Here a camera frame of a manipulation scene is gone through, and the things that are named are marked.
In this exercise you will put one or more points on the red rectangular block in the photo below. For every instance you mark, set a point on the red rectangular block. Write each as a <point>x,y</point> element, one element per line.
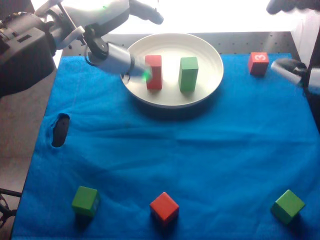
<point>156,75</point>

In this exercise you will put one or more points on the white round plate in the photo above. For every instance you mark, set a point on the white round plate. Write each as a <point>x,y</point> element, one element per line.
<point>172,98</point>

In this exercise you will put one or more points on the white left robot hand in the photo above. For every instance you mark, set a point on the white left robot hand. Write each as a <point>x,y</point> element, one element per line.
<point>100,12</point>

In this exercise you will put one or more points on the green cube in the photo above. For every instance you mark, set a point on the green cube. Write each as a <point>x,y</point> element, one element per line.
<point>85,201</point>
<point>287,206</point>
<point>188,75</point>

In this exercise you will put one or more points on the blue table cloth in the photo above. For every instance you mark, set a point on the blue table cloth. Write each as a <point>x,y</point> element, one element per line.
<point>175,155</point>

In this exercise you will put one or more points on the black stand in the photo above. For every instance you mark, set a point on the black stand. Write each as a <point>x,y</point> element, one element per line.
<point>6,212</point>

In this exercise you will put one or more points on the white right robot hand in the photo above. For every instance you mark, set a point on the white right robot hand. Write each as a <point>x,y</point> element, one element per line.
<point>287,71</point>

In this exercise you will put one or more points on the red cube with number three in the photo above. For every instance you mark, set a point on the red cube with number three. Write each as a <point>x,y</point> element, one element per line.
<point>258,63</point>

